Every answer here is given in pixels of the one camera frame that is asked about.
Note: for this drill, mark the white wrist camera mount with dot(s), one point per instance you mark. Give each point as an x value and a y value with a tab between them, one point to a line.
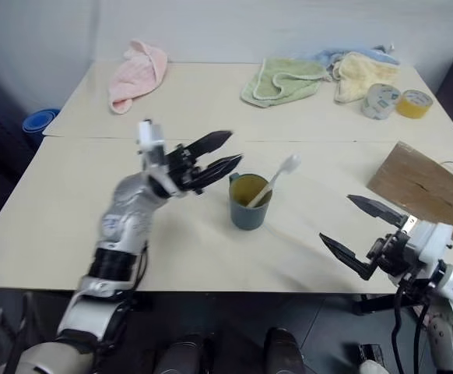
432	241
150	136

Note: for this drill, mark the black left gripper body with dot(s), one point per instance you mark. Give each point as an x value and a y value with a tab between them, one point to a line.
183	171

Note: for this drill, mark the yellow towel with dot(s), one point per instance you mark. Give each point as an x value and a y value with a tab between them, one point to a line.
360	76

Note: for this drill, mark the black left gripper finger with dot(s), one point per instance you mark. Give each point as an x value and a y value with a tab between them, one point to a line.
222	165
213	141

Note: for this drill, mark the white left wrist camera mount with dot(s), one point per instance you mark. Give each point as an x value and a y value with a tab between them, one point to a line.
150	136

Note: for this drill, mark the yellow tape roll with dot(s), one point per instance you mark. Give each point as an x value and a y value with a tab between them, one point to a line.
413	107

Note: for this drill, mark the dark rounded shape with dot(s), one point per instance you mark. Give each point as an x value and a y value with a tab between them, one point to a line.
183	354
283	350

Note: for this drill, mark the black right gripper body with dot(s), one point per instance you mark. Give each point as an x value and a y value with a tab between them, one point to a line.
395	255

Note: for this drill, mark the blue towel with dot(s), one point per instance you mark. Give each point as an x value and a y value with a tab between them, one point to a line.
327	56

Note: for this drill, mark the white toothbrush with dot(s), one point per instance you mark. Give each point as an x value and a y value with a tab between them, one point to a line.
276	176

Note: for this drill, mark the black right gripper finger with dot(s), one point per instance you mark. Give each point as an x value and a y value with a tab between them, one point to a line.
347	253
378	210

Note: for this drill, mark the teal plastic mug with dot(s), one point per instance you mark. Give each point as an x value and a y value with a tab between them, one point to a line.
246	218

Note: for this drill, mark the black metal frame chair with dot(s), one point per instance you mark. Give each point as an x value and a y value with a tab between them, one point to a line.
1	335

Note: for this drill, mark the grey tape roll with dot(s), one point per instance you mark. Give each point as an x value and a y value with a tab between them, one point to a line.
378	103

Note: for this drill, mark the brown cardboard piece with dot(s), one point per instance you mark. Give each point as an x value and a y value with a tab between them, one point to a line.
421	183

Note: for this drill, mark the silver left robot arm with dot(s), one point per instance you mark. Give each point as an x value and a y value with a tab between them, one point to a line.
127	202

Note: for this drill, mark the green towel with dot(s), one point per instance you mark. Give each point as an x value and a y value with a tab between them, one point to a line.
273	83

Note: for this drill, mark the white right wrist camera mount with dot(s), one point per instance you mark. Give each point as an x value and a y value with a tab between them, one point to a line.
432	241

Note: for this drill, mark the pink towel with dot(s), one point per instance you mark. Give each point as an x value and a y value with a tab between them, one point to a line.
141	74

